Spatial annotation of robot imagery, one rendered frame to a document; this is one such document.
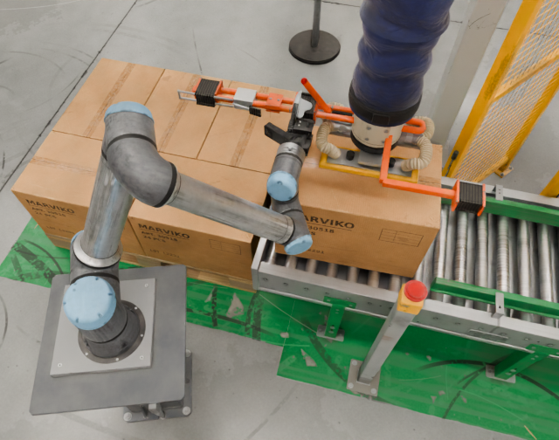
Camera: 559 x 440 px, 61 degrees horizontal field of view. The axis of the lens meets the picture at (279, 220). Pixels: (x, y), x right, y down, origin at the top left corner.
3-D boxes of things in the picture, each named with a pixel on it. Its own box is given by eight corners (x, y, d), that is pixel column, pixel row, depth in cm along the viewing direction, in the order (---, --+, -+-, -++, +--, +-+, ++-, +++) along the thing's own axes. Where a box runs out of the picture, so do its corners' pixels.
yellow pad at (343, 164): (418, 163, 165) (422, 154, 161) (417, 185, 160) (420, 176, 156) (323, 147, 169) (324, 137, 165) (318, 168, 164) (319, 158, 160)
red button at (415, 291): (425, 287, 148) (429, 281, 145) (424, 307, 144) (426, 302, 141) (403, 282, 149) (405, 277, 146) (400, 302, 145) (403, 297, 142)
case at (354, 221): (417, 202, 221) (442, 145, 187) (412, 278, 199) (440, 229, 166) (292, 181, 227) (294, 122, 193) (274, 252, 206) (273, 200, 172)
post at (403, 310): (371, 372, 232) (424, 287, 148) (369, 386, 229) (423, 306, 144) (357, 368, 233) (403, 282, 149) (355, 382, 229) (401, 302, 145)
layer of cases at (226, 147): (297, 140, 295) (300, 92, 261) (254, 281, 243) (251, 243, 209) (120, 107, 310) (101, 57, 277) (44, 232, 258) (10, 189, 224)
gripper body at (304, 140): (314, 134, 160) (307, 161, 154) (289, 130, 161) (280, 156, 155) (314, 118, 153) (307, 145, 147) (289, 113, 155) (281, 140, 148)
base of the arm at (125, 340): (134, 358, 158) (127, 347, 150) (78, 357, 158) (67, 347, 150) (143, 305, 169) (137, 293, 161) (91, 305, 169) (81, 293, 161)
